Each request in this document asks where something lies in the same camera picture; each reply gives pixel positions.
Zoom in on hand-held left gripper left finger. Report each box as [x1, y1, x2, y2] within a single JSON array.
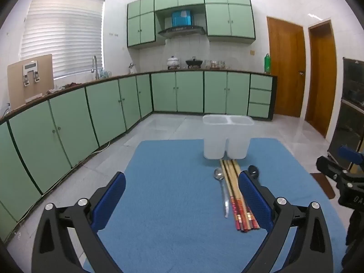
[[32, 172, 126, 273]]

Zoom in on green wall cabinets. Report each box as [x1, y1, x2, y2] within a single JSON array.
[[126, 0, 256, 49]]

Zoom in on silver spoon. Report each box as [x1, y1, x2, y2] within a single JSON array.
[[214, 168, 230, 219]]

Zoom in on blue box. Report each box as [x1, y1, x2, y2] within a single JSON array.
[[171, 10, 192, 27]]

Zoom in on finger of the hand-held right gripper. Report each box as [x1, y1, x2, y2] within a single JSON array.
[[339, 146, 364, 174], [316, 155, 346, 187]]

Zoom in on row of glass jars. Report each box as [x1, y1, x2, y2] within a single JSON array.
[[205, 60, 226, 70]]

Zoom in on brown cardboard panel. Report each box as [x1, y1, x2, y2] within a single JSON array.
[[7, 54, 54, 105]]

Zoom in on green base kitchen cabinets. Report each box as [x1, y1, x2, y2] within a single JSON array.
[[0, 71, 278, 242]]

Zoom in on wooden door with handle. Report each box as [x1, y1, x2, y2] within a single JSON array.
[[267, 16, 306, 118]]

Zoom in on white window blind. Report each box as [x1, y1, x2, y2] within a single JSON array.
[[20, 0, 106, 81]]

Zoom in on plain wooden door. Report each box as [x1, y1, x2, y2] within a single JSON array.
[[304, 20, 337, 138]]

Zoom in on dark range hood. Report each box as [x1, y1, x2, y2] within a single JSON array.
[[158, 26, 206, 37]]

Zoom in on blue tablecloth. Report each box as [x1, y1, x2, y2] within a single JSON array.
[[81, 138, 349, 273]]

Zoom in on black wok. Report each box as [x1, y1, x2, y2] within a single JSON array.
[[185, 57, 203, 69]]

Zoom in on white plastic utensil holder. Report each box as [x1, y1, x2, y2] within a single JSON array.
[[202, 114, 254, 160]]

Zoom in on dark glass cabinet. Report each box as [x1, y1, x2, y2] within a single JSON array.
[[327, 57, 364, 174]]

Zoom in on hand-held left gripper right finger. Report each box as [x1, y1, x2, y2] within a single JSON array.
[[238, 171, 334, 273]]

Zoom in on bundle of wooden chopsticks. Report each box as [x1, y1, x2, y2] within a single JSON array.
[[220, 159, 260, 232]]

